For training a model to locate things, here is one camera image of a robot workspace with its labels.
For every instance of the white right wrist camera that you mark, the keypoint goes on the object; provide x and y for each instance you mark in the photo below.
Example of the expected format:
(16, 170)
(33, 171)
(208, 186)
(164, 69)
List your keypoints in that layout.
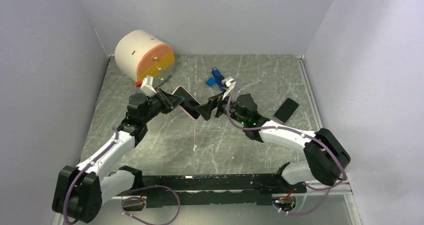
(228, 85)

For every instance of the round cream drawer cabinet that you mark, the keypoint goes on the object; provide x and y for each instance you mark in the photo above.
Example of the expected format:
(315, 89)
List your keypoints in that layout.
(139, 54)

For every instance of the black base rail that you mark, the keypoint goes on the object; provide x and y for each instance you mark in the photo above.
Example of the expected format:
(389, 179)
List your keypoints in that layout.
(216, 189)

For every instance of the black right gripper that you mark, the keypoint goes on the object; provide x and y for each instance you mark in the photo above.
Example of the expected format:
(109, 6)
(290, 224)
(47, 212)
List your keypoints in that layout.
(205, 110)

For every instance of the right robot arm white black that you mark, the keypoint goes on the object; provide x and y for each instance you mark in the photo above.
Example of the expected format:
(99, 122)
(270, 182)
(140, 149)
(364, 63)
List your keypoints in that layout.
(325, 158)

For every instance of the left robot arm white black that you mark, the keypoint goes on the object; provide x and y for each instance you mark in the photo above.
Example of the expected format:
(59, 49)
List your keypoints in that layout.
(82, 190)

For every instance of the blue and black gadget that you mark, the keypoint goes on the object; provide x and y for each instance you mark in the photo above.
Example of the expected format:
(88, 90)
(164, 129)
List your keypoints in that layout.
(218, 77)

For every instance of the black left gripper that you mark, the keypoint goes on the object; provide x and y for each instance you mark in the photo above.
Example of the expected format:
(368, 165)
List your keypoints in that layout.
(168, 101)

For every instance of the pink phone case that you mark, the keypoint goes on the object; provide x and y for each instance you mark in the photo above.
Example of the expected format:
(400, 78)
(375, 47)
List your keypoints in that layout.
(185, 112)

